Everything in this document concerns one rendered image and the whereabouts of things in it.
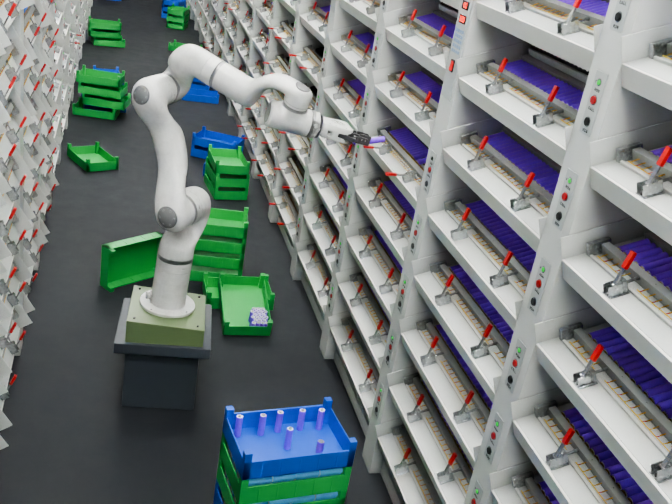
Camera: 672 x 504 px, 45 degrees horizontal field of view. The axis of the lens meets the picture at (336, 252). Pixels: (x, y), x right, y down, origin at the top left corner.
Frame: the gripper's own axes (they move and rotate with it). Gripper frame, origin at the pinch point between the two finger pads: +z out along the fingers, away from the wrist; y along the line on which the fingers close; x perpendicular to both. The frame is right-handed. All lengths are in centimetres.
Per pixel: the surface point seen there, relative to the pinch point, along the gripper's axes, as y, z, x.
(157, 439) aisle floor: -13, -37, 114
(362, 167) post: 37.0, 17.8, 19.1
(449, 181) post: -33.0, 16.8, -2.4
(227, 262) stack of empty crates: 101, -4, 97
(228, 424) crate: -64, -32, 67
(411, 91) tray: 17.3, 17.1, -15.8
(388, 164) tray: 8.6, 15.1, 8.1
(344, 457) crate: -76, -3, 64
